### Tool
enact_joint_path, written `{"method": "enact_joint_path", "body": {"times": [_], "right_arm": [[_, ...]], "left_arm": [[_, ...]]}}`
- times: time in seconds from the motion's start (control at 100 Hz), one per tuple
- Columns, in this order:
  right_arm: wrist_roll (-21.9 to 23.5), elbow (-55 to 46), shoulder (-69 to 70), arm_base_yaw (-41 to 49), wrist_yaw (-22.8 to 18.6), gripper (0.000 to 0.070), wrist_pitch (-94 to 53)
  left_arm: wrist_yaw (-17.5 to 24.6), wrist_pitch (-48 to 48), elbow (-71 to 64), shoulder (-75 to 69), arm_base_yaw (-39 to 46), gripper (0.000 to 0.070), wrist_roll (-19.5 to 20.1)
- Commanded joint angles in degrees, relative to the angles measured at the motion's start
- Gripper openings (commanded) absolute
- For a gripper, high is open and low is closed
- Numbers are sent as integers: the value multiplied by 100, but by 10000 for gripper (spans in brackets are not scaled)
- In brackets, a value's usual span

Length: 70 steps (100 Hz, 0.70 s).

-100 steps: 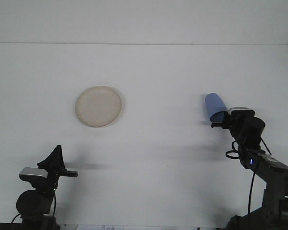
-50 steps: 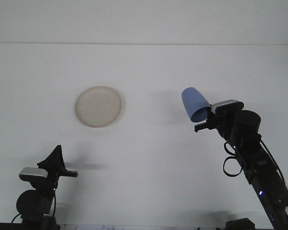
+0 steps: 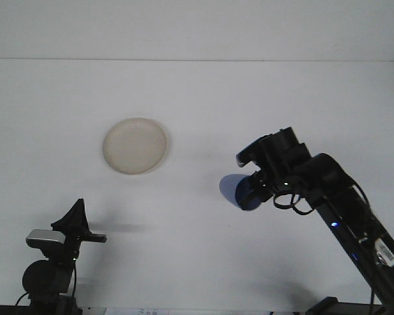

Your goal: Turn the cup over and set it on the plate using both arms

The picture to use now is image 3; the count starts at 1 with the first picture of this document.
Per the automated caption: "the pale blue cup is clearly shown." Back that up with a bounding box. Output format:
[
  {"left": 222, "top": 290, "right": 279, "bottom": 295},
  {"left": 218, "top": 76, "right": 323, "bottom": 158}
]
[{"left": 219, "top": 173, "right": 274, "bottom": 211}]

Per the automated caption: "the pale round plate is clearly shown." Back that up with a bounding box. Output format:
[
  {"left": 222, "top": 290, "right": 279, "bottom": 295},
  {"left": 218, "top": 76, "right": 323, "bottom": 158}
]
[{"left": 102, "top": 117, "right": 168, "bottom": 176}]

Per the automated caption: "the white paper sheet with writing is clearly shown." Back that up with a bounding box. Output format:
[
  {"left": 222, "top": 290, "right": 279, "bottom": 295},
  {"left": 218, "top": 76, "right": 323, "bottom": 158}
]
[{"left": 103, "top": 307, "right": 171, "bottom": 315}]

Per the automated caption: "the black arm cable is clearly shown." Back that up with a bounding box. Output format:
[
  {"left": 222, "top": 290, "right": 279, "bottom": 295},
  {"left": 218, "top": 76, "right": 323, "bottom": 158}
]
[
  {"left": 14, "top": 259, "right": 79, "bottom": 308},
  {"left": 272, "top": 178, "right": 376, "bottom": 306}
]

